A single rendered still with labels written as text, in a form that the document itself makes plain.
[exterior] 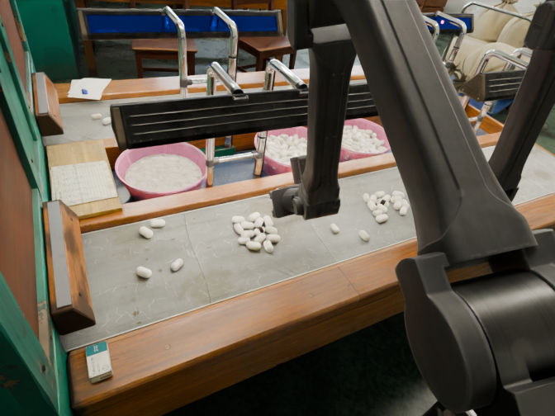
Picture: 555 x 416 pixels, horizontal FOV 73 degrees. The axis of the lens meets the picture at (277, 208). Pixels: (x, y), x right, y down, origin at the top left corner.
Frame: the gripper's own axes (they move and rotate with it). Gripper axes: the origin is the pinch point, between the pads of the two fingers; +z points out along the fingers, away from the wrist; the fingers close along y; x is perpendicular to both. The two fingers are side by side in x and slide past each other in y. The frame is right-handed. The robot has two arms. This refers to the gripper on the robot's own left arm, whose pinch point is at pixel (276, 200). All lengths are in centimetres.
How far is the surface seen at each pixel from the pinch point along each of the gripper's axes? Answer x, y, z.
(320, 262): 17.1, -5.3, -7.7
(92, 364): 18, 47, -17
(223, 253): 10.0, 16.2, 1.1
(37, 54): -124, 56, 252
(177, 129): -18.8, 24.5, -15.7
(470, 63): -66, -288, 147
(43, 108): -37, 48, 39
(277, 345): 29.1, 13.3, -15.0
